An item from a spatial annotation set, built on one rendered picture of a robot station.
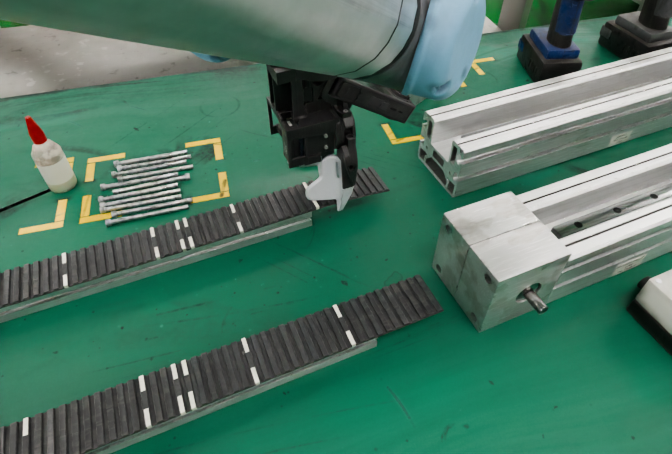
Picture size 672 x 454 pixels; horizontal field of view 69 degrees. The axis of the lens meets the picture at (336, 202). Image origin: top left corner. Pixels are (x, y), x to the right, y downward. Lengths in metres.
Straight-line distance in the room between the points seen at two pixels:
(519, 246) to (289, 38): 0.39
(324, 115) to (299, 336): 0.23
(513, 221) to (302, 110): 0.26
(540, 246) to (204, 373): 0.36
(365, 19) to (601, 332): 0.48
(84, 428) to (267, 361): 0.17
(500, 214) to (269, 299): 0.28
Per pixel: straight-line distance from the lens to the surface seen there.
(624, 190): 0.71
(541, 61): 0.97
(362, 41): 0.24
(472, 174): 0.70
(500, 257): 0.52
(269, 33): 0.19
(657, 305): 0.62
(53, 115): 0.96
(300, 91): 0.52
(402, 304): 0.54
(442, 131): 0.72
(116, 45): 2.47
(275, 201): 0.64
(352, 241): 0.63
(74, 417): 0.53
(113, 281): 0.63
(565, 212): 0.65
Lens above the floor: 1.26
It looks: 45 degrees down
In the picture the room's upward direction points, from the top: straight up
